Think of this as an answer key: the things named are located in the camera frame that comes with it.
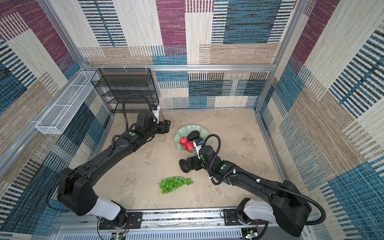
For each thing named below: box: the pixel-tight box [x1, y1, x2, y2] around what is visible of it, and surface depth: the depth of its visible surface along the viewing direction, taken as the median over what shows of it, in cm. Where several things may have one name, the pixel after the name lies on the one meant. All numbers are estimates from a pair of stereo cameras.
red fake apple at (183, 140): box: [179, 137, 189, 146], surface depth 98 cm
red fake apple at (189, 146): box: [185, 142, 195, 152], surface depth 96 cm
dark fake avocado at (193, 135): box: [187, 130, 200, 141], surface depth 103 cm
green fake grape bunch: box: [159, 176, 194, 194], surface depth 83 cm
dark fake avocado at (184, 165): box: [179, 159, 191, 173], surface depth 88 cm
